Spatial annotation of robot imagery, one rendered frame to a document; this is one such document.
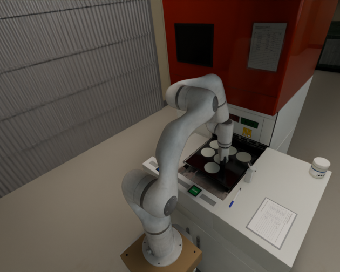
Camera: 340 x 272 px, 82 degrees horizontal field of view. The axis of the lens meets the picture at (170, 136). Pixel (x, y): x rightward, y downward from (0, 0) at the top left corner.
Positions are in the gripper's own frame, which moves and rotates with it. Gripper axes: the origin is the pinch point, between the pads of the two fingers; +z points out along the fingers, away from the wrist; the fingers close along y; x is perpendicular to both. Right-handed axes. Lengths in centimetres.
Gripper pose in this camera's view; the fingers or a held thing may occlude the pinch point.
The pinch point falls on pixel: (222, 162)
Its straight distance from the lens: 133.5
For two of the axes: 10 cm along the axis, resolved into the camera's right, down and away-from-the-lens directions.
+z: 1.0, 8.0, 5.9
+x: 9.9, -0.6, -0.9
